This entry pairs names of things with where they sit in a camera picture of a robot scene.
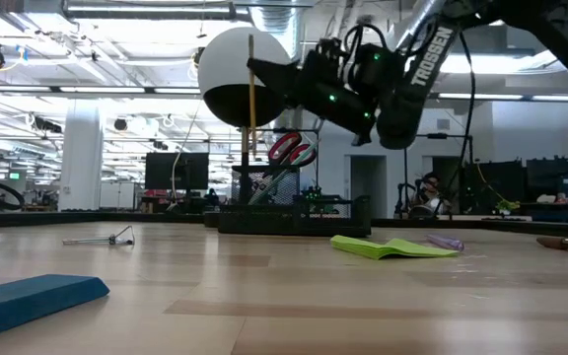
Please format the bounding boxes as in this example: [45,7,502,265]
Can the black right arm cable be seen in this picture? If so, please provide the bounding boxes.
[433,32,477,215]

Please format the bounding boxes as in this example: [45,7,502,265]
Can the purple pen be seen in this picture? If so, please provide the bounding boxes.
[425,233,465,252]

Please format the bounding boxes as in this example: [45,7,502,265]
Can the blue eraser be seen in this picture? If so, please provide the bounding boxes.
[0,273,111,342]

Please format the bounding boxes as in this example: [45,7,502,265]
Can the yellow pencil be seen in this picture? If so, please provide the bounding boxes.
[248,33,258,160]

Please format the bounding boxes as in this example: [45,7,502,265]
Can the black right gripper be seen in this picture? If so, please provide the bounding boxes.
[247,37,393,147]

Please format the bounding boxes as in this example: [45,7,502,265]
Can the person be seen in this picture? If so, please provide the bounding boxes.
[410,172,447,217]

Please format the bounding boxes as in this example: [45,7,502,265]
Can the black mesh desk organizer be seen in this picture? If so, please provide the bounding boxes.
[217,165,372,237]

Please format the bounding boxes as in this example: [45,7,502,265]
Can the black background monitor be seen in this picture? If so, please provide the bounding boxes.
[144,152,210,191]

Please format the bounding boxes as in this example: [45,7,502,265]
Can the blue storage cabinet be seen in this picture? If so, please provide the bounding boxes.
[525,156,568,224]

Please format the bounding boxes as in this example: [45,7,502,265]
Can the small green plant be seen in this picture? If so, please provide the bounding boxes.
[494,198,521,214]

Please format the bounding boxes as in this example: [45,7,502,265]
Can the green sticky note pad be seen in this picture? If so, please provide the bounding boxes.
[330,234,462,261]

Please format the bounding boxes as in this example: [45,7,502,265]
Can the white globe lamp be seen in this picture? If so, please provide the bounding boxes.
[197,26,292,204]

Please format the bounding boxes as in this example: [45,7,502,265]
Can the red-handled scissors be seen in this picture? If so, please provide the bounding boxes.
[251,131,319,203]

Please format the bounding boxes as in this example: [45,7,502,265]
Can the black tube stand frame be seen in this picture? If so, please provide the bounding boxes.
[404,132,473,218]

